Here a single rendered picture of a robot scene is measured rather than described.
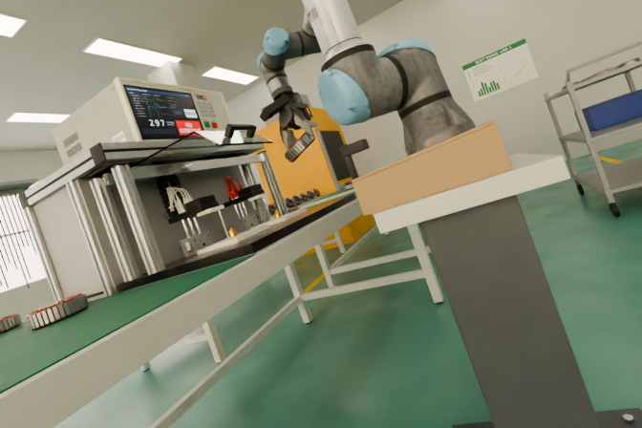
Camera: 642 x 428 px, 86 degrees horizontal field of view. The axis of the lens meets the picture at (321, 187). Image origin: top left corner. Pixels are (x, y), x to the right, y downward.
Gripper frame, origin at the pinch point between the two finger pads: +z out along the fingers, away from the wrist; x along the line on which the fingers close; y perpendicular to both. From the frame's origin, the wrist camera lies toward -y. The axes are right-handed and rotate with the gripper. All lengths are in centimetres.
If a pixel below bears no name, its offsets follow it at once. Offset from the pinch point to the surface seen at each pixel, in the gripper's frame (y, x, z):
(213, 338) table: 9, 160, 44
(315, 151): 236, 245, -125
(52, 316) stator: -65, 19, 25
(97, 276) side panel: -54, 36, 15
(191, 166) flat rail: -26.4, 20.1, -7.3
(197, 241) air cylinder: -29.5, 25.7, 14.6
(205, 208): -27.5, 17.0, 8.2
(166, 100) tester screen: -27.8, 18.9, -31.0
